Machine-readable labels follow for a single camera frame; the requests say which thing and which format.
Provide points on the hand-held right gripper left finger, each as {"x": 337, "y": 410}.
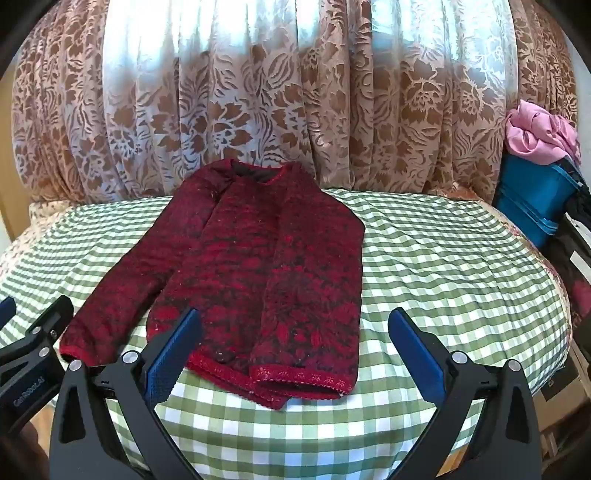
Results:
{"x": 171, "y": 357}

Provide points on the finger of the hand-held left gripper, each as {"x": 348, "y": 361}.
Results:
{"x": 48, "y": 323}
{"x": 5, "y": 313}

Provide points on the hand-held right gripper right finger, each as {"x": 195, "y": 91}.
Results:
{"x": 415, "y": 360}

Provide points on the dark red knitted sweater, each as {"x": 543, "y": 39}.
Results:
{"x": 258, "y": 277}

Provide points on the green checked blanket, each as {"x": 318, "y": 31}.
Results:
{"x": 438, "y": 277}

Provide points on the cardboard box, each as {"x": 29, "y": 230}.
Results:
{"x": 565, "y": 406}

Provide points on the black bag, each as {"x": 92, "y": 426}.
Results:
{"x": 575, "y": 258}

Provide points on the pink cloth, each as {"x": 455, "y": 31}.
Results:
{"x": 540, "y": 134}

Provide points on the brown floral curtain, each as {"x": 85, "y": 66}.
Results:
{"x": 286, "y": 92}

